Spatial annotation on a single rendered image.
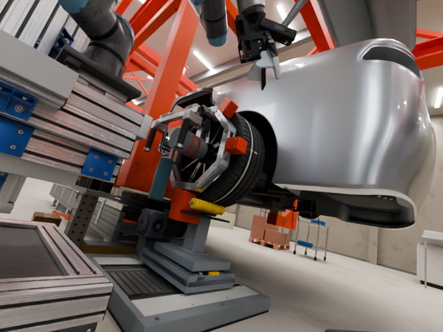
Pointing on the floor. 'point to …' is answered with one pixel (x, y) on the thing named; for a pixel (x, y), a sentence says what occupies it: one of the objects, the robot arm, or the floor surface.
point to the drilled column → (80, 218)
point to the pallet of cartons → (268, 234)
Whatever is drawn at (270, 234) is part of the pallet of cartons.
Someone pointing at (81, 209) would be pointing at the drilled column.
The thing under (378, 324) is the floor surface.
